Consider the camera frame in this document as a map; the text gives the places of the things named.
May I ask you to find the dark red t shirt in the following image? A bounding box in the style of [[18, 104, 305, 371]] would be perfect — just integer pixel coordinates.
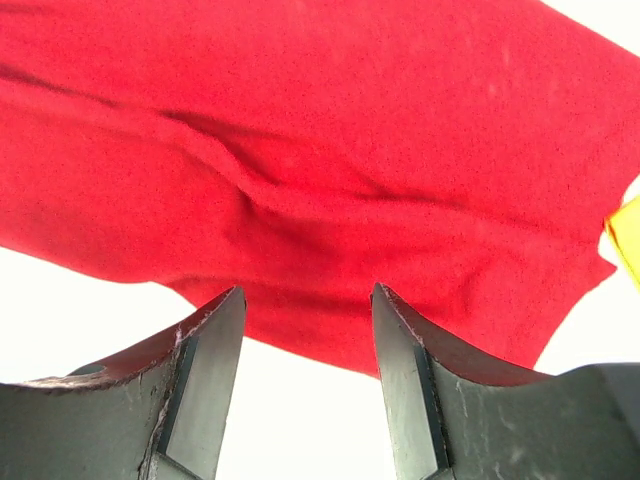
[[1, 1, 639, 375]]

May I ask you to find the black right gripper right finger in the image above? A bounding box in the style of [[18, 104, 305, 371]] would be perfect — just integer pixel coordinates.
[[371, 284, 639, 480]]

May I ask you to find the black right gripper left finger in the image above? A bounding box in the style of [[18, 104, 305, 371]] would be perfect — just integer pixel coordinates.
[[1, 287, 246, 479]]

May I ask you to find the orange t shirt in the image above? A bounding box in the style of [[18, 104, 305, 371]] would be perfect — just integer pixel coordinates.
[[604, 196, 640, 289]]

